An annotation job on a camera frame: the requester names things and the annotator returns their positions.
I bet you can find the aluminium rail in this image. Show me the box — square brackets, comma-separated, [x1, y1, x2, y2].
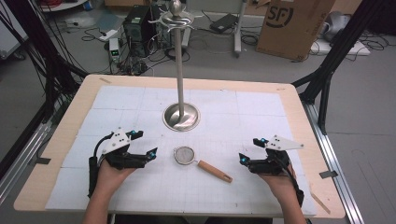
[0, 101, 62, 204]
[302, 102, 366, 224]

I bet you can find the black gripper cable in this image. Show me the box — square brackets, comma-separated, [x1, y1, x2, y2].
[87, 133, 114, 199]
[279, 154, 305, 208]

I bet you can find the white device with green display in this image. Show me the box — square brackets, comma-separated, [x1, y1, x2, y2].
[107, 37, 121, 63]

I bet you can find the white power strip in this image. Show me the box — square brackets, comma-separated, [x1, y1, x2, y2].
[98, 29, 120, 42]

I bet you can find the white stand leg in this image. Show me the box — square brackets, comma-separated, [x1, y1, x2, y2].
[233, 0, 249, 59]

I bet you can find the person's left hand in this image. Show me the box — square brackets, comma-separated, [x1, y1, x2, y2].
[94, 159, 137, 196]

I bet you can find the flat black device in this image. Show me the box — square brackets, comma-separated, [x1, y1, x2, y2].
[209, 13, 239, 35]

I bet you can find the metal hook stand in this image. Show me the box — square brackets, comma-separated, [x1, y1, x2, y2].
[148, 0, 201, 133]

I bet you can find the tangle of black floor cables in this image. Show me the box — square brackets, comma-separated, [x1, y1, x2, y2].
[81, 26, 191, 77]

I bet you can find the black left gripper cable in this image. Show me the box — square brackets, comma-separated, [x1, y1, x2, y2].
[87, 133, 114, 199]

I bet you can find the black computer tower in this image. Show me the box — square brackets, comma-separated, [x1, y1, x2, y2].
[122, 3, 173, 59]

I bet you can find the black metal frame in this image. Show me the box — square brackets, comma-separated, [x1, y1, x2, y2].
[291, 0, 389, 136]
[0, 0, 89, 124]

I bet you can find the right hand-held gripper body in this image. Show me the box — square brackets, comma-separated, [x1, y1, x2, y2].
[248, 134, 304, 175]

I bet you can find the brown cardboard box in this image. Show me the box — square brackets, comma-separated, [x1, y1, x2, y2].
[255, 0, 336, 62]

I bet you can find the round white table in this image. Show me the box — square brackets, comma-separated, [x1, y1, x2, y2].
[39, 0, 89, 13]

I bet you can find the flat white board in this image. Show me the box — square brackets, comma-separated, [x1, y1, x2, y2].
[309, 39, 372, 57]

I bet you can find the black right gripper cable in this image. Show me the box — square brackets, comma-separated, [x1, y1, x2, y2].
[279, 154, 305, 208]

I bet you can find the white grid mat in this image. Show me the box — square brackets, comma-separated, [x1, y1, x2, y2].
[45, 85, 318, 217]

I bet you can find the mesh strainer with wooden handle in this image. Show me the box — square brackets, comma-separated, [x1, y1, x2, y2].
[173, 146, 233, 184]

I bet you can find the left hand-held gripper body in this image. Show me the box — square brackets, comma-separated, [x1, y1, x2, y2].
[101, 127, 149, 171]

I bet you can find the person's right hand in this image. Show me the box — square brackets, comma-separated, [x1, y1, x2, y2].
[258, 165, 299, 203]

